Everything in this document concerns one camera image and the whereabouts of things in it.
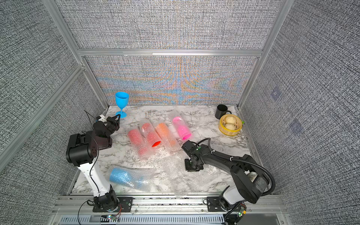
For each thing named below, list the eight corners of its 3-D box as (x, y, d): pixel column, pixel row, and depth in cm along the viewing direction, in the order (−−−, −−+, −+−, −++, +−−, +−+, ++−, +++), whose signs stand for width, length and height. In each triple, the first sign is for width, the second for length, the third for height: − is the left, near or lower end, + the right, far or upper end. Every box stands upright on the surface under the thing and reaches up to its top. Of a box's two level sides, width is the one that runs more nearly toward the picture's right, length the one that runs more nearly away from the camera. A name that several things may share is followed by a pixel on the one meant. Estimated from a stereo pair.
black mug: (217, 119, 111) (219, 113, 105) (212, 112, 115) (214, 106, 110) (227, 116, 113) (229, 109, 107) (221, 109, 118) (223, 103, 112)
